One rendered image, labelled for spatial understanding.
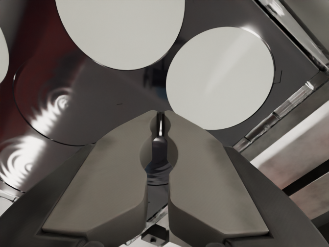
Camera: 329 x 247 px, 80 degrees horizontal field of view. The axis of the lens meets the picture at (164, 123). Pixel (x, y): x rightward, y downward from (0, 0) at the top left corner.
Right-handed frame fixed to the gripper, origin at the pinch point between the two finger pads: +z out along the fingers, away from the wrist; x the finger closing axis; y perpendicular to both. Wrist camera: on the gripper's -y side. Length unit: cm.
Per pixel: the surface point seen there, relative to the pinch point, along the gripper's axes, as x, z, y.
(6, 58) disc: -13.9, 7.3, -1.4
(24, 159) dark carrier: -16.4, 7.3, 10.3
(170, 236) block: 1.6, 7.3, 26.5
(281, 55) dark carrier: 10.4, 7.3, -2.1
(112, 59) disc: -4.5, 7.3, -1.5
